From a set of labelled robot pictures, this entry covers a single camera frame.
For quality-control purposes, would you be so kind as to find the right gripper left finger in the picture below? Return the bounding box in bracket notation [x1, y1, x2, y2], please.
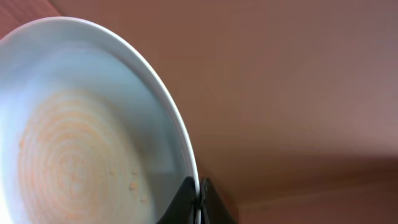
[156, 177, 197, 224]

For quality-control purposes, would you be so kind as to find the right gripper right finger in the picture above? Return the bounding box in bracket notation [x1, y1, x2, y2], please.
[199, 178, 238, 224]

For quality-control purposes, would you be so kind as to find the white plate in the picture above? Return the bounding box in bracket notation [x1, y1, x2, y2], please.
[1, 17, 200, 223]

